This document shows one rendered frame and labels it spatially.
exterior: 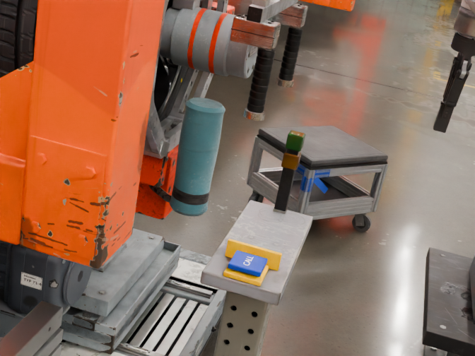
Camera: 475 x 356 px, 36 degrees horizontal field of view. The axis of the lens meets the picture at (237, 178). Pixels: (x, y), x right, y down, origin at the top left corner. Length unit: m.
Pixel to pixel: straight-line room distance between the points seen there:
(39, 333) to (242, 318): 0.51
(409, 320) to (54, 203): 1.47
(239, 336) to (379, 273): 1.07
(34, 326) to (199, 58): 0.68
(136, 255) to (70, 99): 0.85
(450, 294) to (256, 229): 0.58
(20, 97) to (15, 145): 0.09
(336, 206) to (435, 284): 0.85
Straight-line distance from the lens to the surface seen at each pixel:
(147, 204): 1.83
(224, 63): 1.66
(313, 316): 2.35
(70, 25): 1.22
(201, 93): 1.92
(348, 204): 2.86
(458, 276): 2.16
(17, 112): 1.33
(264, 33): 1.49
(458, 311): 1.97
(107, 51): 1.20
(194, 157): 1.62
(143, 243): 2.08
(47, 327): 1.43
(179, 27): 1.67
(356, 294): 2.53
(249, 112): 1.53
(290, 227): 1.80
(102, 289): 1.85
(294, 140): 1.79
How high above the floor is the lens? 1.19
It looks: 21 degrees down
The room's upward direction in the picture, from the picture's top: 11 degrees clockwise
